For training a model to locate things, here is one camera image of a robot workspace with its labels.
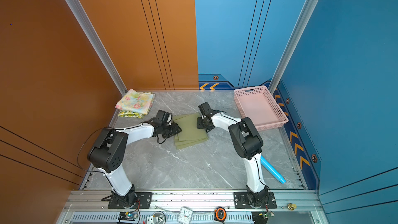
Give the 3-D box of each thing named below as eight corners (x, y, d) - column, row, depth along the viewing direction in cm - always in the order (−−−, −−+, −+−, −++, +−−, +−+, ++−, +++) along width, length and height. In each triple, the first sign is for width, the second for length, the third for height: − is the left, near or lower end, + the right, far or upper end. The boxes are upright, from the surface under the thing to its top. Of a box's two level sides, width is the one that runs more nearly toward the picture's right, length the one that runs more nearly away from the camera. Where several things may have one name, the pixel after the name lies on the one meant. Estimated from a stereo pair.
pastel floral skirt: (119, 112, 111) (115, 106, 106) (130, 94, 122) (126, 88, 117) (147, 115, 109) (144, 109, 104) (156, 96, 120) (154, 91, 115)
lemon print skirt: (119, 117, 109) (117, 114, 106) (122, 113, 111) (120, 110, 109) (142, 119, 108) (141, 116, 105) (144, 115, 110) (143, 112, 107)
